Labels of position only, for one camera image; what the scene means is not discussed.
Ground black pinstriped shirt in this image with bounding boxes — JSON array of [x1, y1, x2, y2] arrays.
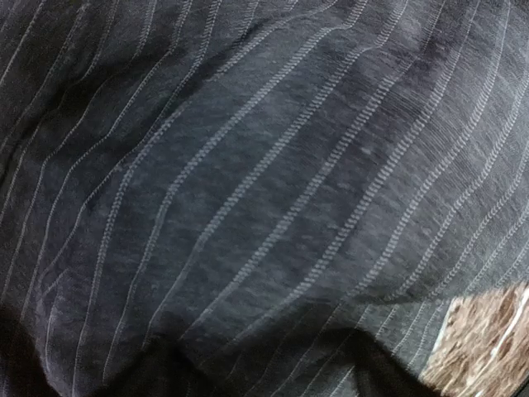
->
[[1, 1, 528, 396]]

